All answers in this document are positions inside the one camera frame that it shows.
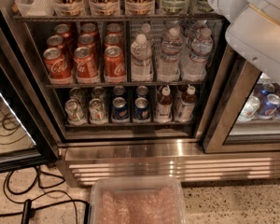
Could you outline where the left water bottle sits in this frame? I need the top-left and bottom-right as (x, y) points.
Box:
(131, 34), (152, 81)

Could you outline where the second row left cola can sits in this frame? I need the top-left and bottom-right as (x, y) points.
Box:
(47, 35), (71, 57)

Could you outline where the front left blue can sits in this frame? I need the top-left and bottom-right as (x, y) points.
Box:
(112, 97), (129, 121)

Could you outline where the black floor cable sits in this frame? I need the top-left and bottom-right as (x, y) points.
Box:
(0, 165), (91, 224)

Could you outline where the clear plastic bin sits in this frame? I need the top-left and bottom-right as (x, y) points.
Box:
(88, 176), (188, 224)

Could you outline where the tea bottle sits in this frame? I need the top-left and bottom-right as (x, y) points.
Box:
(155, 86), (173, 122)
(175, 86), (196, 122)

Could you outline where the second row right cola can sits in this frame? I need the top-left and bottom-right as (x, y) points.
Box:
(104, 34), (122, 48)

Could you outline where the front right blue can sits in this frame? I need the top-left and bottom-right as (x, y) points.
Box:
(133, 97), (150, 121)

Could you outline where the blue can behind door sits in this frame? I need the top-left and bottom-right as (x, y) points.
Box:
(258, 93), (280, 119)

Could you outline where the white can behind door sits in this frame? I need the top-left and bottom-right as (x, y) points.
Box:
(237, 96), (260, 122)

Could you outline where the right tea bottle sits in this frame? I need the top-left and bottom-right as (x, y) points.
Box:
(175, 86), (196, 122)

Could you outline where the second row cola can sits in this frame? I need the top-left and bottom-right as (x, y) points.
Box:
(77, 34), (97, 52)
(104, 34), (122, 48)
(47, 35), (71, 57)

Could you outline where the right water bottle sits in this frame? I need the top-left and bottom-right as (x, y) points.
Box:
(181, 28), (213, 81)

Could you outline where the right glass fridge door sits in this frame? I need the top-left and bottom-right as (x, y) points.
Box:
(203, 46), (280, 153)

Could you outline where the left tea bottle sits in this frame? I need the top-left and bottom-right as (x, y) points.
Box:
(155, 86), (173, 122)

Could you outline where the stainless steel fridge cabinet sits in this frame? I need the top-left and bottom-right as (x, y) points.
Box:
(0, 0), (280, 187)

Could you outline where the front right cola can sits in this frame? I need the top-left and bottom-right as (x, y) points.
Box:
(104, 46), (126, 77)

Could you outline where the front middle cola can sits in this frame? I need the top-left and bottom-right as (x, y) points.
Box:
(74, 47), (98, 78)

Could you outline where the second row middle cola can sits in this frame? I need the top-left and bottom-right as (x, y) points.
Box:
(77, 34), (97, 52)

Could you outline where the middle water bottle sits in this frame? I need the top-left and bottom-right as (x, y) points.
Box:
(158, 27), (183, 82)

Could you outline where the front left white can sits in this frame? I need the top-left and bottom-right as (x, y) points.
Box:
(64, 99), (87, 125)

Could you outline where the empty clear shelf tray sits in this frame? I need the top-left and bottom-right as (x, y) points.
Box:
(15, 0), (54, 17)

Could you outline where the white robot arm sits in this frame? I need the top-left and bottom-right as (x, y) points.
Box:
(204, 0), (280, 85)

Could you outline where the open left glass door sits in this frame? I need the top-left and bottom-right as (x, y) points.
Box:
(0, 46), (57, 173)

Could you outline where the water bottle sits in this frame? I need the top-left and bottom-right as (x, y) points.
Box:
(158, 27), (183, 82)
(181, 28), (213, 81)
(131, 34), (152, 81)

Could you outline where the front left cola can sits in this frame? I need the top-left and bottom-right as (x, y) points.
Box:
(43, 48), (72, 79)

